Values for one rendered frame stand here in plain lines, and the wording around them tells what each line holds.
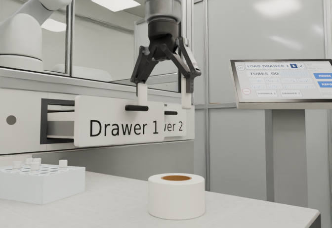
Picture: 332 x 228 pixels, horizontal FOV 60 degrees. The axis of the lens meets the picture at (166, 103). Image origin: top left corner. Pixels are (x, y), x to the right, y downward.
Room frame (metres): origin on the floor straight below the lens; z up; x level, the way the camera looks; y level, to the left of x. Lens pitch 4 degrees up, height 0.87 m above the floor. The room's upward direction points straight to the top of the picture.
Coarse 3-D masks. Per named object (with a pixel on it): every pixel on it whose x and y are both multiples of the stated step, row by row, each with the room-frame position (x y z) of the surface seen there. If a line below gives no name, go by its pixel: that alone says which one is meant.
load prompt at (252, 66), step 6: (246, 66) 1.44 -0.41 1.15; (252, 66) 1.44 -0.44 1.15; (258, 66) 1.43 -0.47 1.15; (264, 66) 1.43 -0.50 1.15; (270, 66) 1.43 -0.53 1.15; (276, 66) 1.43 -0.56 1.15; (282, 66) 1.43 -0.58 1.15; (288, 66) 1.43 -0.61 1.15; (294, 66) 1.43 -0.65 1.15; (300, 66) 1.43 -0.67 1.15
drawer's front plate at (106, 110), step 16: (80, 96) 0.61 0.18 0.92; (96, 96) 0.65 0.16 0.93; (80, 112) 0.61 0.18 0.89; (96, 112) 0.65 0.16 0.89; (112, 112) 0.68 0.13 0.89; (128, 112) 0.72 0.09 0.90; (144, 112) 0.77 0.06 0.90; (160, 112) 0.82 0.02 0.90; (80, 128) 0.61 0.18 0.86; (96, 128) 0.65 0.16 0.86; (112, 128) 0.68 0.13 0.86; (128, 128) 0.72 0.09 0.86; (144, 128) 0.77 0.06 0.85; (160, 128) 0.82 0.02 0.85; (80, 144) 0.61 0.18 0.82; (96, 144) 0.65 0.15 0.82
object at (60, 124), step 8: (64, 112) 0.68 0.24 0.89; (72, 112) 0.66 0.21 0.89; (48, 120) 0.72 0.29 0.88; (56, 120) 0.70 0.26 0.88; (64, 120) 0.68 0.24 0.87; (72, 120) 0.66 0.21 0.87; (48, 128) 0.71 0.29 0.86; (56, 128) 0.69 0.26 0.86; (64, 128) 0.67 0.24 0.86; (72, 128) 0.65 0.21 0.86; (48, 136) 0.72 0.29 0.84; (56, 136) 0.70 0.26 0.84; (64, 136) 0.68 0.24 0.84; (72, 136) 0.65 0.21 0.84
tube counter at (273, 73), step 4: (272, 72) 1.40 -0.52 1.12; (276, 72) 1.40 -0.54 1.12; (280, 72) 1.40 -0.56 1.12; (284, 72) 1.40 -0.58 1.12; (288, 72) 1.40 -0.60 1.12; (292, 72) 1.40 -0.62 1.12; (296, 72) 1.40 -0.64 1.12; (300, 72) 1.40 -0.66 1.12; (304, 72) 1.40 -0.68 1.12; (308, 72) 1.39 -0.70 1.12; (272, 76) 1.38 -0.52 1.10; (276, 76) 1.38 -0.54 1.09; (280, 76) 1.38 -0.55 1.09; (284, 76) 1.38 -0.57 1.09; (288, 76) 1.38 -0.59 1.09; (292, 76) 1.38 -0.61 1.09
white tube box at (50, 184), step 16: (0, 176) 0.42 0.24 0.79; (16, 176) 0.41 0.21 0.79; (32, 176) 0.40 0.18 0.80; (48, 176) 0.40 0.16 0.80; (64, 176) 0.42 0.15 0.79; (80, 176) 0.45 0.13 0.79; (0, 192) 0.42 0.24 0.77; (16, 192) 0.41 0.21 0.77; (32, 192) 0.40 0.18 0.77; (48, 192) 0.40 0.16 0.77; (64, 192) 0.42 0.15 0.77; (80, 192) 0.45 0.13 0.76
